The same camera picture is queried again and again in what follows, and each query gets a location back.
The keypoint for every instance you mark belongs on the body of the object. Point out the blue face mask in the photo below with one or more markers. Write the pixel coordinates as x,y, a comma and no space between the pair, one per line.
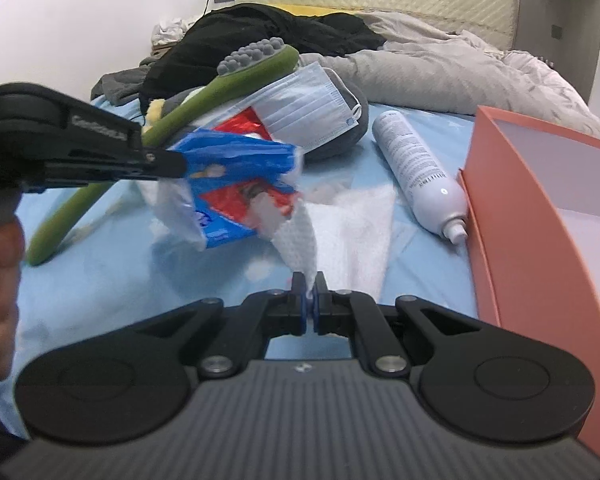
300,105

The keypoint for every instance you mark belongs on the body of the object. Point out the dark wall switch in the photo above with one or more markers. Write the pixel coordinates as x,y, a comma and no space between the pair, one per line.
557,30

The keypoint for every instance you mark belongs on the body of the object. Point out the white paper tissue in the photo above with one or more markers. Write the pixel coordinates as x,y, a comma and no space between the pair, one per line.
300,240

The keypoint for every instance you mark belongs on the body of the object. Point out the blue bed sheet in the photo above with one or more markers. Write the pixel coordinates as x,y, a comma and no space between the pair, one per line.
130,275

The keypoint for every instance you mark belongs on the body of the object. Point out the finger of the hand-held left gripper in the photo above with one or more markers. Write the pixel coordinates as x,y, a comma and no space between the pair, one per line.
165,164

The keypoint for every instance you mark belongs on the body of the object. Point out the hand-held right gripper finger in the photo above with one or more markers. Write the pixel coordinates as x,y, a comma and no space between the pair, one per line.
317,311
306,311

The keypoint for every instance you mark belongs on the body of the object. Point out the grey wardrobe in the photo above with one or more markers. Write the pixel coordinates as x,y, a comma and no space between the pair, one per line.
582,35

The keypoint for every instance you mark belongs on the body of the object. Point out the yellow pillow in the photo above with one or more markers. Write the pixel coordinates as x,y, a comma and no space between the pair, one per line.
305,9

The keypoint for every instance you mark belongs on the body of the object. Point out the dark grey cloth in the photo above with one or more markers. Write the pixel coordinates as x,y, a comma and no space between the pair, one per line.
120,85

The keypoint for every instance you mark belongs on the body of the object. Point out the blue red tissue packet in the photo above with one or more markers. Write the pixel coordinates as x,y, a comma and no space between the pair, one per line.
240,175

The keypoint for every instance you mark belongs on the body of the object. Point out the white spray bottle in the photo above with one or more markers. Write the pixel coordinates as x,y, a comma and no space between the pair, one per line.
415,170

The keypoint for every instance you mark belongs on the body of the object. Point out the white crumpled cloth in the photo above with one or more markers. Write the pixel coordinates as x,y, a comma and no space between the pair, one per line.
172,30

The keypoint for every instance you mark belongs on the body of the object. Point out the grey plush toy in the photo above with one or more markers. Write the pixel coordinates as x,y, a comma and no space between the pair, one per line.
341,142

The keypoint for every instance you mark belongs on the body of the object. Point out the brown bedside table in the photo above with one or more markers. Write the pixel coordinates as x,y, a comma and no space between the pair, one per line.
157,52

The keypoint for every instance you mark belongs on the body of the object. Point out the black clothing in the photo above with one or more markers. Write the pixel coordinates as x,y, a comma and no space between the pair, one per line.
260,30

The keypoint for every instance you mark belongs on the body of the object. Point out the grey duvet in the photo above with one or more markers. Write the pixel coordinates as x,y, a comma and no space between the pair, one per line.
430,70

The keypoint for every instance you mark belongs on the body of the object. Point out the orange cardboard box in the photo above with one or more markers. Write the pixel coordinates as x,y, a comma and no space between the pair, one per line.
520,260

